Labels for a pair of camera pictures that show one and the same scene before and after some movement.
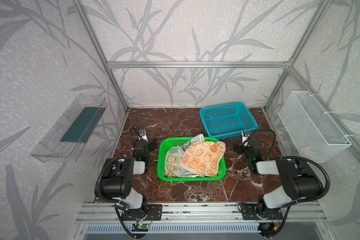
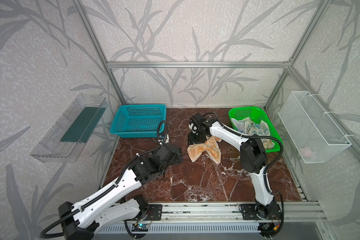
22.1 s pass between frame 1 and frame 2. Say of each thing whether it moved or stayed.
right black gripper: moved
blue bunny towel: moved
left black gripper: moved
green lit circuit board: stayed
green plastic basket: moved
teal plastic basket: moved
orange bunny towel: moved
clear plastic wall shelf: stayed
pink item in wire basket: stayed
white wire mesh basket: stayed
